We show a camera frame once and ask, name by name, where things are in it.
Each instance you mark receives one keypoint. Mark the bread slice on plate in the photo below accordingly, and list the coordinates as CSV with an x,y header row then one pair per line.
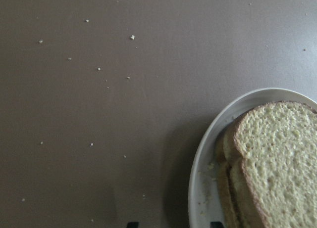
x,y
224,183

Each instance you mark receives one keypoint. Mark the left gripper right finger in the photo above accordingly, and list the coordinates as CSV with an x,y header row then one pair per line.
x,y
216,225

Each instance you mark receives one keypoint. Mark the bread slice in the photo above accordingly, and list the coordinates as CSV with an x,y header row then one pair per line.
x,y
224,183
275,176

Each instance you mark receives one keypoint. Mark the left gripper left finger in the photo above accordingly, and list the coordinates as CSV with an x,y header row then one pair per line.
x,y
132,225

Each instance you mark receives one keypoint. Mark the white round plate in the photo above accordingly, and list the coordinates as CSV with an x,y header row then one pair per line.
x,y
204,205

